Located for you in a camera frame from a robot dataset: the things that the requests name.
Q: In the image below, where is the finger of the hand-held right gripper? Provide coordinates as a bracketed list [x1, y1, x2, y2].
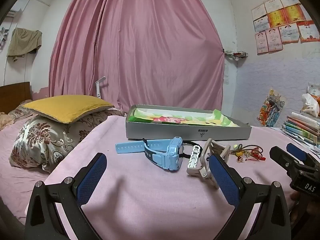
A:
[286, 143, 317, 166]
[269, 146, 301, 172]

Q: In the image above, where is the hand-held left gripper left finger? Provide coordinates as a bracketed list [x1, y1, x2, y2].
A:
[25, 152, 108, 240]

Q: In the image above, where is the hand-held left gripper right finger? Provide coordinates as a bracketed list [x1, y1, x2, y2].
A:
[209, 154, 292, 240]

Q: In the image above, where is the black and white hair clip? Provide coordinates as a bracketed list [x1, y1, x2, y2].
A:
[187, 145, 202, 170]

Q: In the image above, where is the grey box with colourful lining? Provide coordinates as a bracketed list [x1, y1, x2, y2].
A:
[126, 104, 252, 141]

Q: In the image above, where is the person's right hand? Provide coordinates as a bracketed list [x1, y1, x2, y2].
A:
[290, 191, 320, 222]

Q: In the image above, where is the stack of books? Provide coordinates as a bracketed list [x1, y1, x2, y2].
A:
[282, 112, 320, 146]

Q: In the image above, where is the beige hair claw clip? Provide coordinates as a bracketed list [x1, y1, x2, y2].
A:
[187, 138, 231, 189]

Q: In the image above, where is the colourful plastic bag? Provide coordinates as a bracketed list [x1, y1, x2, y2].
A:
[257, 88, 285, 128]

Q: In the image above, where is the brown floral pillow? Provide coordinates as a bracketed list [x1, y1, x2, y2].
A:
[9, 109, 125, 173]

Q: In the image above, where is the blue smartwatch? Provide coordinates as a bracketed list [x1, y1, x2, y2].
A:
[115, 136, 185, 171]

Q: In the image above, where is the pink bed sheet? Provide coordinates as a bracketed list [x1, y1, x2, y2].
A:
[0, 114, 320, 240]

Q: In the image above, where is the yellow pillow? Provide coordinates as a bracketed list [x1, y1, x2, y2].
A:
[22, 95, 115, 124]

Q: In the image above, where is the white desk lamp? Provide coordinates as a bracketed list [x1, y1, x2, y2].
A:
[94, 76, 107, 98]

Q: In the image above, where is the wooden headboard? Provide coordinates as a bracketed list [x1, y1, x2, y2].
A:
[0, 81, 32, 113]

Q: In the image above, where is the pink curtain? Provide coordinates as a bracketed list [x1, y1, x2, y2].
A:
[49, 0, 225, 112]

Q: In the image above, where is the olive hanging cloth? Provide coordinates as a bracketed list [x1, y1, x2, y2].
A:
[6, 27, 43, 62]

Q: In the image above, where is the red cord beaded charm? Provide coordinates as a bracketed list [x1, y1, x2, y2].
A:
[230, 144, 267, 163]

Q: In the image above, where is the black hair tie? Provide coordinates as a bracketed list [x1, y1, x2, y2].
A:
[183, 141, 202, 158]

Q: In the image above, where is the wire wall shelf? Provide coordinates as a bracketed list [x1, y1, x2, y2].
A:
[224, 51, 248, 61]

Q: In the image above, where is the group of wall certificates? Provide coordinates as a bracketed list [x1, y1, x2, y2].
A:
[251, 0, 320, 55]

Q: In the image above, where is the white wall unit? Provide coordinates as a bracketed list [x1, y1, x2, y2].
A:
[6, 8, 23, 18]

